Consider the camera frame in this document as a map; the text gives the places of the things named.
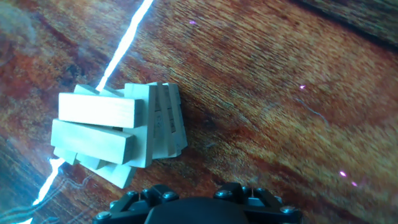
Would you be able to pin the wooden Jenga block tower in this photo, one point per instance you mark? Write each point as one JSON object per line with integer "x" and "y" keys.
{"x": 99, "y": 109}

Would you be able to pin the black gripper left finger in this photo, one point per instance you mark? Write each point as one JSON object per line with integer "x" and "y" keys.
{"x": 155, "y": 194}

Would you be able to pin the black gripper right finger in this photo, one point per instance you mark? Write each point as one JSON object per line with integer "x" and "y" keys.
{"x": 236, "y": 193}

